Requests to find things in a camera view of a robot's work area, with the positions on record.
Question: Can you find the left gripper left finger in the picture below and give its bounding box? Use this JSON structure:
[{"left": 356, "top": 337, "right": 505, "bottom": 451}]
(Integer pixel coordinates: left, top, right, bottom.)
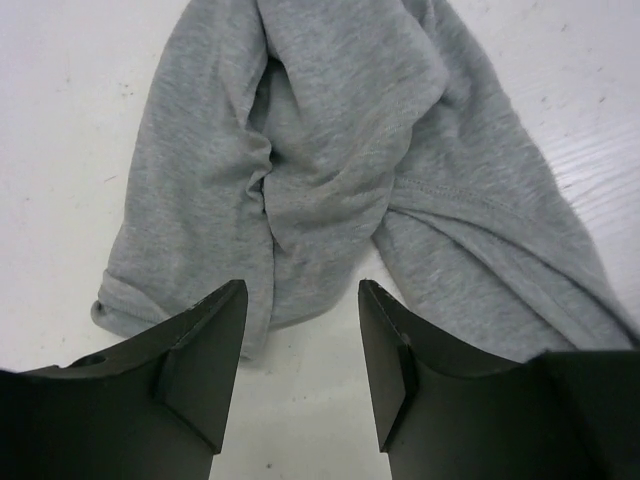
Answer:
[{"left": 1, "top": 280, "right": 248, "bottom": 479}]

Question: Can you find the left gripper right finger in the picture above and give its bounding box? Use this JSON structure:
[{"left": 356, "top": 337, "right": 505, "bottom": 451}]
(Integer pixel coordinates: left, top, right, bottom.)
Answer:
[{"left": 358, "top": 280, "right": 639, "bottom": 480}]

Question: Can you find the grey tank top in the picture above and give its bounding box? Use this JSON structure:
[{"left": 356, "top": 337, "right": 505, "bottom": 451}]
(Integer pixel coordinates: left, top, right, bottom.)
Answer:
[{"left": 91, "top": 1, "right": 639, "bottom": 361}]

